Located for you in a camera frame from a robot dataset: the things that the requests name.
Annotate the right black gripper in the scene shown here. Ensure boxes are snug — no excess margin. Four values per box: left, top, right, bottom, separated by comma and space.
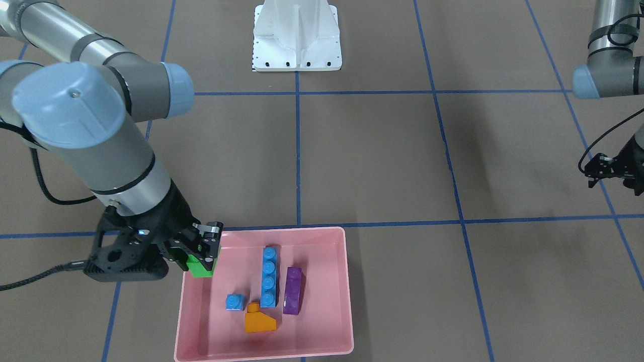
108, 182, 224, 272

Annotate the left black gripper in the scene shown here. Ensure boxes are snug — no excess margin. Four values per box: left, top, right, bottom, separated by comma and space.
619, 126, 643, 196

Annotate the green block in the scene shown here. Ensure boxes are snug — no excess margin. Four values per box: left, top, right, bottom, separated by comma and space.
186, 255, 218, 278

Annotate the small blue block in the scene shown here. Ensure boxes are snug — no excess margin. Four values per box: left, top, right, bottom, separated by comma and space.
225, 294, 247, 311

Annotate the long blue block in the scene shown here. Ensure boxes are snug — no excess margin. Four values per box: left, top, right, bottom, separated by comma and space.
260, 246, 280, 308

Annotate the orange block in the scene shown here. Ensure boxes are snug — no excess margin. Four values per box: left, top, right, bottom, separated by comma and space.
244, 302, 278, 334

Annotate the purple block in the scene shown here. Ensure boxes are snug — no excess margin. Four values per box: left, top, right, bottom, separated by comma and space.
283, 266, 305, 315

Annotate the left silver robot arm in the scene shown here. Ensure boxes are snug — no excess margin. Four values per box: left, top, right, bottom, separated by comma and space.
572, 1, 643, 196

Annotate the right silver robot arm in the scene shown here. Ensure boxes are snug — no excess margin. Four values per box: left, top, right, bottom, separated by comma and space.
2, 1, 223, 282

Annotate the pink plastic box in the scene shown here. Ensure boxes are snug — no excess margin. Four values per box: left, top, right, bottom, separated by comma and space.
174, 226, 355, 362

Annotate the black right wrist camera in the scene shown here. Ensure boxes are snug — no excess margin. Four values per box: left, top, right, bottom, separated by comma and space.
83, 206, 169, 283

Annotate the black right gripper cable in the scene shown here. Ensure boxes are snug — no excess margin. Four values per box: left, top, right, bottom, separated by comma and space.
0, 126, 101, 292

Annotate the white pedestal column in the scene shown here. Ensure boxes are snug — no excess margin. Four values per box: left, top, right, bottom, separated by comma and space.
252, 1, 343, 72

